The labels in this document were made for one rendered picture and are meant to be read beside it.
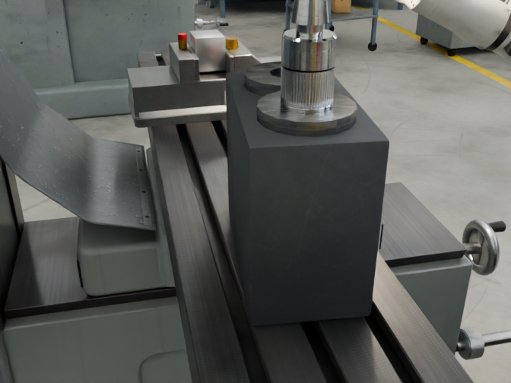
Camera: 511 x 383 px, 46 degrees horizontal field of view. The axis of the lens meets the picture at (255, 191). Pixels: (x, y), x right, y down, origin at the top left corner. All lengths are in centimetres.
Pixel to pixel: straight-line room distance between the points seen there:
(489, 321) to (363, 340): 168
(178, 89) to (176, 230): 38
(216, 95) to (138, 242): 31
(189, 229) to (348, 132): 29
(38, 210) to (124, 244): 200
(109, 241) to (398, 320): 49
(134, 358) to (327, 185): 61
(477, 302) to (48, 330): 166
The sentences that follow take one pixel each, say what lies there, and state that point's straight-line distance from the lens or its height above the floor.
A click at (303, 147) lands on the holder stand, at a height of 114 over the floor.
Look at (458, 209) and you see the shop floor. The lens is 290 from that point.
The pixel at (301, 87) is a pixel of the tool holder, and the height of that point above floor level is 118.
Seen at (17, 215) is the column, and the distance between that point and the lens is 118.
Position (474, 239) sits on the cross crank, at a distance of 134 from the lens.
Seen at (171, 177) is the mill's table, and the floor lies 96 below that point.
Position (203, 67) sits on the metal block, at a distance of 109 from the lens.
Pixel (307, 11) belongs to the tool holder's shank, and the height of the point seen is 124.
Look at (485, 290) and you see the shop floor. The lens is 238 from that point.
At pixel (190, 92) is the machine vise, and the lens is 106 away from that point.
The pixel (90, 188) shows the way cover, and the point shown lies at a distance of 97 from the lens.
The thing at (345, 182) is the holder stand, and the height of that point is 111.
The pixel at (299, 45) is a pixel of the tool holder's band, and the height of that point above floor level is 122.
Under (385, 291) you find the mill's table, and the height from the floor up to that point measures 96.
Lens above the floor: 134
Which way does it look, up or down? 28 degrees down
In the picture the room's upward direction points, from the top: straight up
